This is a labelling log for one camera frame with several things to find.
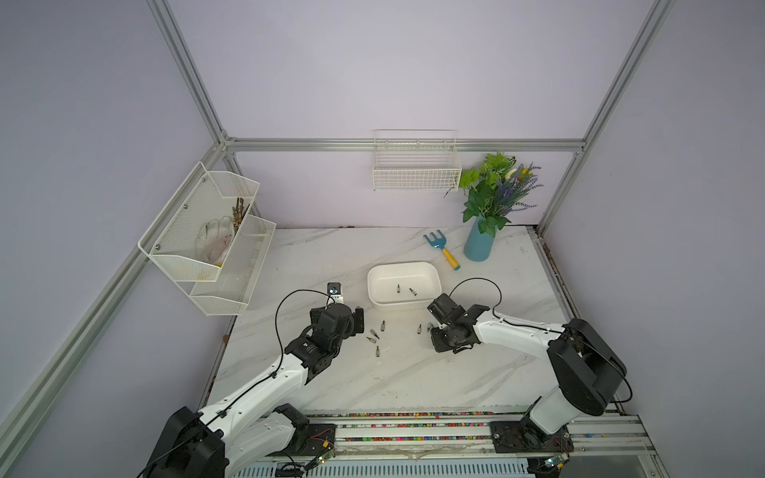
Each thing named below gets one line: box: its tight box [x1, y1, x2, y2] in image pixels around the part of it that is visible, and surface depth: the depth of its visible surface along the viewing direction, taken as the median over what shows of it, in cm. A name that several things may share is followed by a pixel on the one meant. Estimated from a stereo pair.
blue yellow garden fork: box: [423, 230, 462, 271], surface depth 117 cm
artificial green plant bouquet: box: [459, 153, 543, 239], surface depth 90 cm
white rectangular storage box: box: [367, 260, 443, 311], surface depth 104 cm
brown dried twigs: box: [232, 197, 251, 235], surface depth 83 cm
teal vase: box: [464, 215, 495, 262], surface depth 112 cm
